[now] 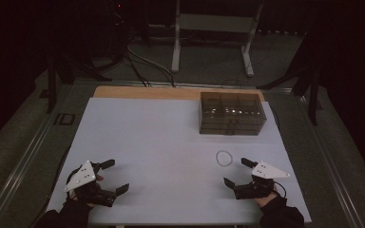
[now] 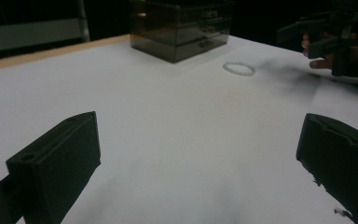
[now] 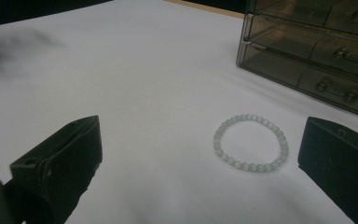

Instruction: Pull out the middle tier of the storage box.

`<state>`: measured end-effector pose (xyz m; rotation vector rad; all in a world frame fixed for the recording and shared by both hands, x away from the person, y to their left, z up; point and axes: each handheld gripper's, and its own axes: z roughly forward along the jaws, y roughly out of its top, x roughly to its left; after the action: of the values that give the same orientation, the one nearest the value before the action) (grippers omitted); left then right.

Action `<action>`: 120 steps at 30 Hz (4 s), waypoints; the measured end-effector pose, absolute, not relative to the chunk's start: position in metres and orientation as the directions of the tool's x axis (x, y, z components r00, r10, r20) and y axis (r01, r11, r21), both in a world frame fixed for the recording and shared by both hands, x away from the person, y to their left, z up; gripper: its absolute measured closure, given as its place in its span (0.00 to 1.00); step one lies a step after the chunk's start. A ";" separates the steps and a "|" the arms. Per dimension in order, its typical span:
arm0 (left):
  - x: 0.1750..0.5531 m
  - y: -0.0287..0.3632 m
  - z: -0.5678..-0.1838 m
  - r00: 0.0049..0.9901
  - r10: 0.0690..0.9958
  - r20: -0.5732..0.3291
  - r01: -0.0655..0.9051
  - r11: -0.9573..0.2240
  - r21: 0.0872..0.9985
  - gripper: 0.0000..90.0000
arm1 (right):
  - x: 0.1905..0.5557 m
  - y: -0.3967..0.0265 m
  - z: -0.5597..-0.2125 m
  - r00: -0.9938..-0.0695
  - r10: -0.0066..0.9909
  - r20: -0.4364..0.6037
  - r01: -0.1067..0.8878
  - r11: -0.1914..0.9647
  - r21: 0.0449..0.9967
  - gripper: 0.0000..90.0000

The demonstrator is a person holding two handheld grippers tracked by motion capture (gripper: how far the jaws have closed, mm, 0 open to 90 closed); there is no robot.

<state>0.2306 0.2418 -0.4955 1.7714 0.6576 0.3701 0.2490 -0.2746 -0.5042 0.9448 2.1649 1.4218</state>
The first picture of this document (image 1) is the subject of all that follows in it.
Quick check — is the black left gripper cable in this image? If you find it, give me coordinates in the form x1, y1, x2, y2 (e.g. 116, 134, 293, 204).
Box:
65, 166, 83, 192

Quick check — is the black cable beside table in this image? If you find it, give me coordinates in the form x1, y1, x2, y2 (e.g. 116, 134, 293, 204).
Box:
271, 105, 282, 131

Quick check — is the person's left hand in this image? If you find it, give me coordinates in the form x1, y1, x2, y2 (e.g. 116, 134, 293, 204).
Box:
68, 174, 106, 210

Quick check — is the white metal stand frame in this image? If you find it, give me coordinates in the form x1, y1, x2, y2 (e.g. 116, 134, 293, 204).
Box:
170, 0, 265, 78

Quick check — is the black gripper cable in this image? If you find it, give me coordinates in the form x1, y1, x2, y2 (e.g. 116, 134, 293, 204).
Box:
65, 166, 83, 192
273, 180, 288, 200

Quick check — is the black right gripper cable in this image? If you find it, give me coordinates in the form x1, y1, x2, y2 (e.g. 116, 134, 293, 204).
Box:
273, 180, 288, 200

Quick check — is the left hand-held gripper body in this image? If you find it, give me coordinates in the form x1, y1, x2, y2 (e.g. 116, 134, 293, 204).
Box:
64, 160, 118, 208

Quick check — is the white table cover sheet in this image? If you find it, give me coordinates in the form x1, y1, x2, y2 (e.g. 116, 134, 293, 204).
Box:
46, 97, 313, 226

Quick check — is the grey floor cable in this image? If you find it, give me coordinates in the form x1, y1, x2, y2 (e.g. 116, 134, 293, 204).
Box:
126, 46, 177, 88

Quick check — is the clear bead bracelet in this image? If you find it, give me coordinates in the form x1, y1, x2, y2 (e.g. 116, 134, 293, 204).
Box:
215, 149, 235, 168

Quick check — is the dark equipment tower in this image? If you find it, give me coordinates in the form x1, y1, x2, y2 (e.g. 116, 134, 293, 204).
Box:
106, 0, 131, 61

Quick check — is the aluminium floor rail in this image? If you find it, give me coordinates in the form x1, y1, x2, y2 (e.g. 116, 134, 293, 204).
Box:
0, 84, 77, 228
293, 89, 365, 228

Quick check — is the transparent drawer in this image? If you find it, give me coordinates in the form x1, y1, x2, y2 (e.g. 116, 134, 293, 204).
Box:
200, 126, 265, 137

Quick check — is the black tripod stand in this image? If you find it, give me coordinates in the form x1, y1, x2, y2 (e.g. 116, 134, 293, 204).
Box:
256, 31, 325, 126
46, 53, 113, 114

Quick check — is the dark transparent drawer box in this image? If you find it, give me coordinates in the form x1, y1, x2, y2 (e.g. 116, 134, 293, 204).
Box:
199, 91, 268, 137

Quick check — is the black floor cable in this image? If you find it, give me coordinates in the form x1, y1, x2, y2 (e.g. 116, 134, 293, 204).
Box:
123, 50, 152, 88

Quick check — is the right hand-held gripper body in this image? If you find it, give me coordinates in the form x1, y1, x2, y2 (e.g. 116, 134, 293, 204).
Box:
233, 160, 291, 200

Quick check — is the person's right hand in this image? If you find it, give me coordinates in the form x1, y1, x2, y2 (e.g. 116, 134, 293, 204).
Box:
255, 189, 281, 209

